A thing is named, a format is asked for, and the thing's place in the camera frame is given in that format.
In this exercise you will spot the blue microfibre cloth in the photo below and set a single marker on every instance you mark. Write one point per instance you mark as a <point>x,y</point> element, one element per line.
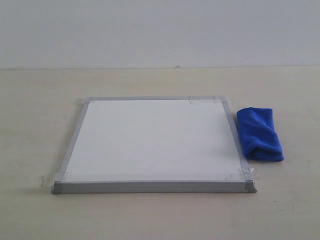
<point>257,135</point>

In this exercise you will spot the white board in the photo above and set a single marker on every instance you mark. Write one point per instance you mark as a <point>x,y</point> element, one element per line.
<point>152,144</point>

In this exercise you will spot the clear tape back right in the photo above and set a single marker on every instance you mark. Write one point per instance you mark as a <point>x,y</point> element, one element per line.
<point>212,99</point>

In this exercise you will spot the clear tape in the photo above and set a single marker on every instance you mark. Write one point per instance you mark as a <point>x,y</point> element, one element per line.
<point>212,99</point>
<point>50,179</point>
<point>244,174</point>

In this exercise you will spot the clear tape front right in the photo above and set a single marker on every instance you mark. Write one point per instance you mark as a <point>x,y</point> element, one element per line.
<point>244,174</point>

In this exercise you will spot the clear tape front left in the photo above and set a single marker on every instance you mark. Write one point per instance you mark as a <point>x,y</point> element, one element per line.
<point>50,179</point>

